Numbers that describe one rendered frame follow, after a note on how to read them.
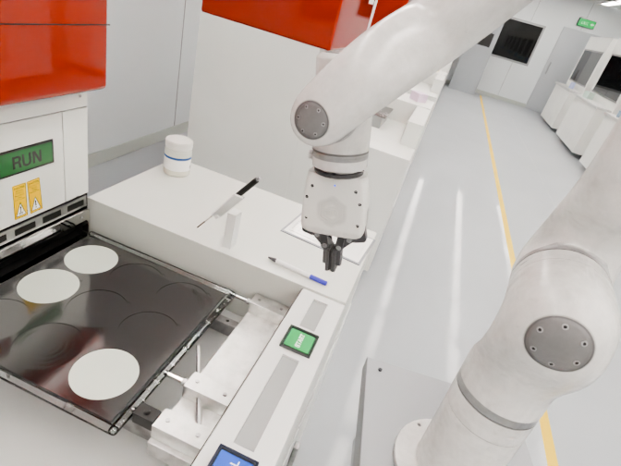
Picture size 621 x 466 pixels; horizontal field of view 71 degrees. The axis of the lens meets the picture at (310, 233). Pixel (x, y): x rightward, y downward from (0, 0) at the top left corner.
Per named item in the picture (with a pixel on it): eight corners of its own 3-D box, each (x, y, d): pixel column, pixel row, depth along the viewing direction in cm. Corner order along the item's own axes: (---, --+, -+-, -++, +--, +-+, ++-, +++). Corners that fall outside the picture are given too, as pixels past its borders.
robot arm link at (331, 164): (301, 151, 62) (300, 171, 63) (362, 159, 59) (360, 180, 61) (319, 138, 69) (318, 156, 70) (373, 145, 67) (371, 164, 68)
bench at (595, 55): (548, 131, 952) (600, 34, 855) (537, 116, 1106) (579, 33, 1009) (599, 147, 934) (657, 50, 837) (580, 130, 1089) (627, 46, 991)
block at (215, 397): (181, 397, 70) (183, 384, 68) (192, 382, 73) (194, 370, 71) (225, 418, 69) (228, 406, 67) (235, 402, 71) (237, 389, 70)
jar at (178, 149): (157, 171, 117) (160, 138, 112) (172, 164, 123) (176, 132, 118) (180, 179, 116) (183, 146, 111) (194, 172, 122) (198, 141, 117)
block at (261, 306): (247, 312, 91) (249, 300, 89) (253, 302, 94) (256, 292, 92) (282, 326, 89) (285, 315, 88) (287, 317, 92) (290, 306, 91)
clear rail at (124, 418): (105, 435, 61) (105, 429, 60) (231, 293, 93) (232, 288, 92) (114, 439, 60) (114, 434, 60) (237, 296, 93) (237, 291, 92)
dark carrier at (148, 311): (-77, 329, 67) (-78, 326, 67) (89, 237, 97) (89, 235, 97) (110, 423, 62) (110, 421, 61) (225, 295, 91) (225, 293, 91)
